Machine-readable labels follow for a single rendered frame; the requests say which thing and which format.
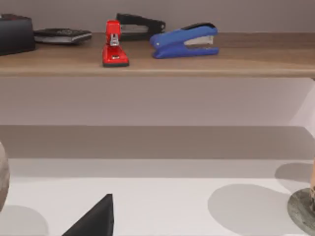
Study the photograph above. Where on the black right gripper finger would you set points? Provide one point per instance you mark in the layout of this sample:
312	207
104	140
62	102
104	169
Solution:
99	218

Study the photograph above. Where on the grey round pot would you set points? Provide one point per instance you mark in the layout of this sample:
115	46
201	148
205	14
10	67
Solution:
3	174

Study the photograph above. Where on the red stapler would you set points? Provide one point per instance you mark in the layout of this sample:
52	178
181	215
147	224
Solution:
114	49

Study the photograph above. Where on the wooden shelf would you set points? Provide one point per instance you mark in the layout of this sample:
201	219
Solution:
172	61

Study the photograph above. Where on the black book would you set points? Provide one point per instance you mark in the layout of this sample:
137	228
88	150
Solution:
61	35

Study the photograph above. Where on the blue stapler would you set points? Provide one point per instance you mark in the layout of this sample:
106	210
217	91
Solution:
177	44

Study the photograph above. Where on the black stapler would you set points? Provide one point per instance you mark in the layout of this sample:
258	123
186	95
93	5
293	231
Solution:
140	24

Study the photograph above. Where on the black box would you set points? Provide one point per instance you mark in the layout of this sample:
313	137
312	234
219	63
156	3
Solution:
14	35

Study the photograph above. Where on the grey stone round base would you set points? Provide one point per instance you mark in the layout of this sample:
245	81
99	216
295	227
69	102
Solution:
304	209

